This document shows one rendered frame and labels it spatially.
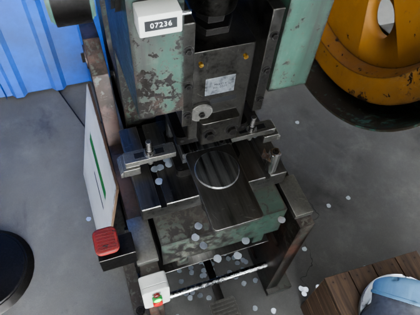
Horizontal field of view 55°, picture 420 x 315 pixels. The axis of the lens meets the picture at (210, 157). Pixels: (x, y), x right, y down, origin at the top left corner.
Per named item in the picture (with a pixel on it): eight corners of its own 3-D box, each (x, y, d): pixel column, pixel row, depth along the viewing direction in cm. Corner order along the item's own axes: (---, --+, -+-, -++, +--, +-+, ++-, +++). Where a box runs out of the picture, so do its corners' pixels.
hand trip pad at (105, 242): (124, 260, 106) (120, 249, 100) (100, 267, 104) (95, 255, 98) (118, 236, 110) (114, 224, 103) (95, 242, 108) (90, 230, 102)
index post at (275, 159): (276, 171, 122) (282, 153, 115) (267, 174, 122) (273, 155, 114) (272, 164, 124) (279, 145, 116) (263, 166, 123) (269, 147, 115)
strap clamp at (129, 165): (177, 164, 122) (177, 144, 113) (121, 178, 118) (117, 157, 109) (172, 149, 125) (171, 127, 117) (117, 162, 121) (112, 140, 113)
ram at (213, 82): (247, 139, 105) (267, 48, 81) (192, 152, 102) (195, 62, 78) (224, 92, 114) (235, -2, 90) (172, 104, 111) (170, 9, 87)
